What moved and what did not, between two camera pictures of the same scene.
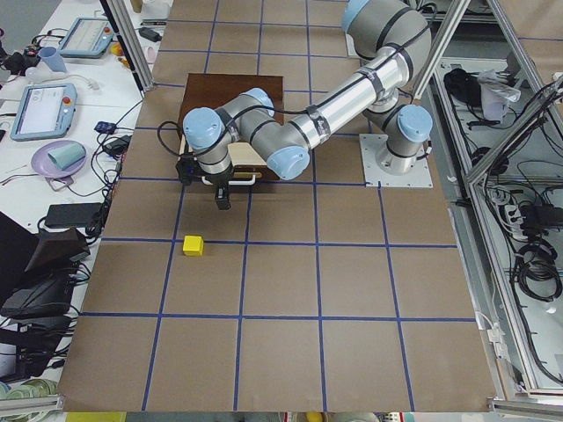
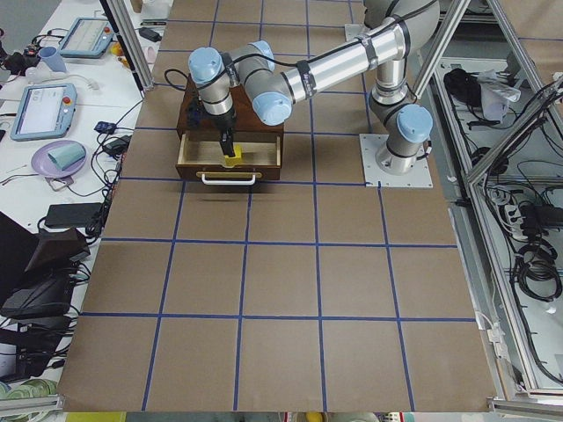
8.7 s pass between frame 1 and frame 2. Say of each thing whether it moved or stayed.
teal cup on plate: stayed
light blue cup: stayed
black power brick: stayed
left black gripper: moved
